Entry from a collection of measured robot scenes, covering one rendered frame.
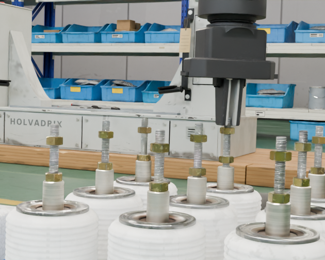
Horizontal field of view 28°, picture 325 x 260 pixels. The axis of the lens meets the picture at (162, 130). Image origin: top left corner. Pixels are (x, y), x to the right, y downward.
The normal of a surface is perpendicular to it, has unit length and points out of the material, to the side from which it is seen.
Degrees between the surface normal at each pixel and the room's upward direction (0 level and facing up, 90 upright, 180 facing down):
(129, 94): 94
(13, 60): 90
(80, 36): 95
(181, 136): 90
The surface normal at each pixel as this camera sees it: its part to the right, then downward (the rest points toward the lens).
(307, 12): -0.41, 0.04
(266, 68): 0.32, 0.07
